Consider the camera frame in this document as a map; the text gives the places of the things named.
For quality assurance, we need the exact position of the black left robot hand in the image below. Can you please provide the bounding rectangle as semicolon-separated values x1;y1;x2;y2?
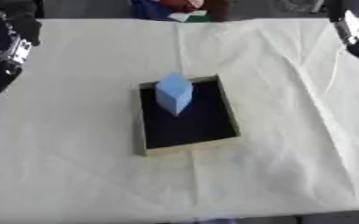
0;0;45;47

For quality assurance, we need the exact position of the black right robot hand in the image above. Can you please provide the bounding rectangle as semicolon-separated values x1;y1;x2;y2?
323;0;359;23

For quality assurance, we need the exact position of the tan cardboard box black inside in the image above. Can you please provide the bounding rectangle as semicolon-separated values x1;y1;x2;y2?
131;73;243;158

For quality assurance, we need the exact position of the person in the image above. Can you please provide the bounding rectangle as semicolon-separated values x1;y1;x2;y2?
129;0;232;23

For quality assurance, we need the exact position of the white and green packet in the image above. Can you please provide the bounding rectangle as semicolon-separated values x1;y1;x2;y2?
165;10;210;23

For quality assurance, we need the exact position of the light blue block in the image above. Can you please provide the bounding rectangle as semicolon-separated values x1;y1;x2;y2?
153;72;195;117

